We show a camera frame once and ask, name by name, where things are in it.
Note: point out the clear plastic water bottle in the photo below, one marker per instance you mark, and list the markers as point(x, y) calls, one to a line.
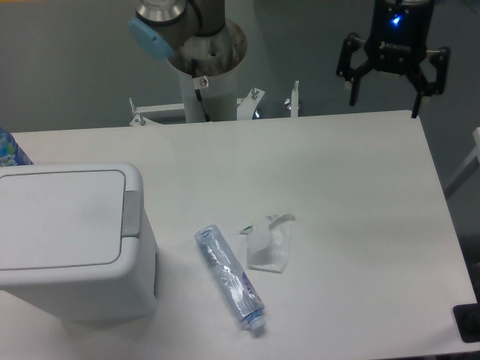
point(232, 280)

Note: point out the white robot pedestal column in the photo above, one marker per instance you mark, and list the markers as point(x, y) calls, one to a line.
point(210, 64)

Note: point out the blue labelled bottle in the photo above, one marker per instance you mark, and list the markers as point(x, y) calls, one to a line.
point(11, 153)

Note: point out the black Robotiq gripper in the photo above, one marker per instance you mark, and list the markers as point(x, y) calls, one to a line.
point(397, 37)

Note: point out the white pedestal base frame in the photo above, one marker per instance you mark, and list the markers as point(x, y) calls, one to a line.
point(201, 109)

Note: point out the black clamp at table corner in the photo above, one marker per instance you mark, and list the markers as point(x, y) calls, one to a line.
point(467, 319)

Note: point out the crumpled clear plastic bag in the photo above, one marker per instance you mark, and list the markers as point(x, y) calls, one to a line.
point(268, 242)

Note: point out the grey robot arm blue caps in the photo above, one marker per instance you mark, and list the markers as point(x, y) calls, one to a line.
point(162, 27)

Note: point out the white push-lid trash can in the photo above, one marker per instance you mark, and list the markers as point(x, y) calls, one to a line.
point(76, 241)

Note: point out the white frame at right edge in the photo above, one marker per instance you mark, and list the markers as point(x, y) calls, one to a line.
point(466, 168)

